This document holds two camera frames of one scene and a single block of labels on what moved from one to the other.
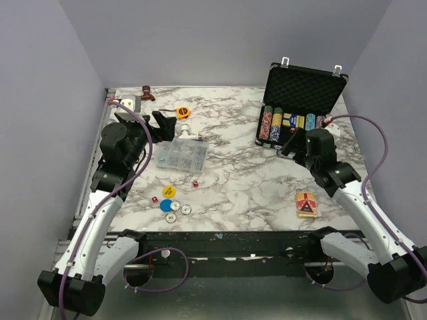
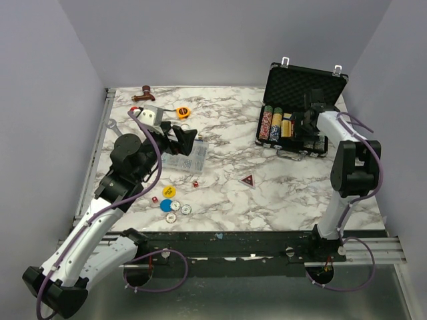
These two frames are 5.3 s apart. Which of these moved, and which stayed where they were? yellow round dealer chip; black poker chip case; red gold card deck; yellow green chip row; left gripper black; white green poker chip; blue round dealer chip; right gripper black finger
Moved: left gripper black; right gripper black finger; red gold card deck
Stayed: yellow round dealer chip; yellow green chip row; blue round dealer chip; black poker chip case; white green poker chip
